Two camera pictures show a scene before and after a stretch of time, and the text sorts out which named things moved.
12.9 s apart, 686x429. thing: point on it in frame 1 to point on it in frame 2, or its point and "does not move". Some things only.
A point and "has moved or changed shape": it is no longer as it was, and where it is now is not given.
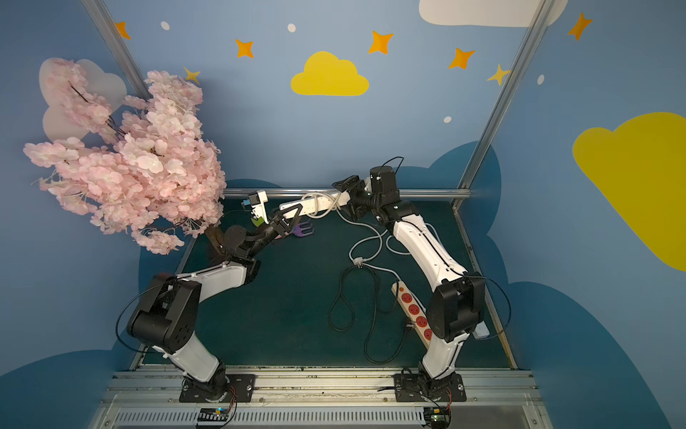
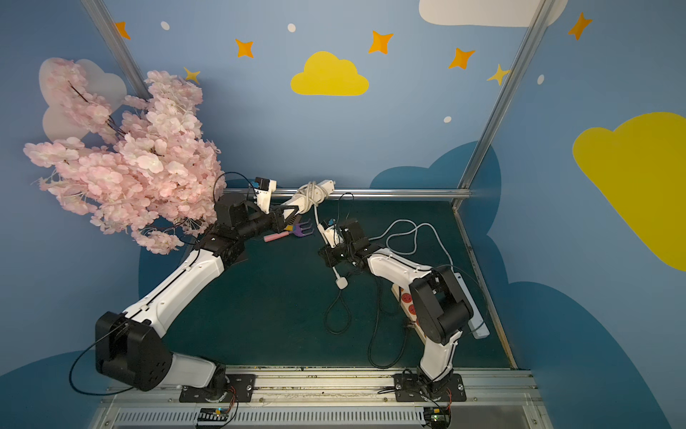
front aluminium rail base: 506,399 does not move
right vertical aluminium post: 542,11 does not move
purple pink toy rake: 297,230 does not move
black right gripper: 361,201 to 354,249
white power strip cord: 359,261 has moved or changed shape
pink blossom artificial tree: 141,166 does not move
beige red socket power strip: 416,315 does not move
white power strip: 316,203 has moved or changed shape
